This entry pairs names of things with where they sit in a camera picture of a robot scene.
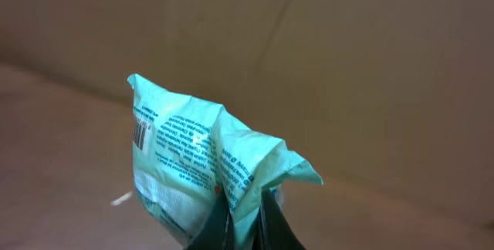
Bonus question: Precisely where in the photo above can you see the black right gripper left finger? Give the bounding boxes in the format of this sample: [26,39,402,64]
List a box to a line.
[185,191,234,250]

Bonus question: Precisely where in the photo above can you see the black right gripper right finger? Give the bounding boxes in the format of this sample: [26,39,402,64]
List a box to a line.
[252,189,306,250]

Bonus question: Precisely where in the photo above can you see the teal foil packet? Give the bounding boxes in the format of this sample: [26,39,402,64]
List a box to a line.
[127,73,323,249]

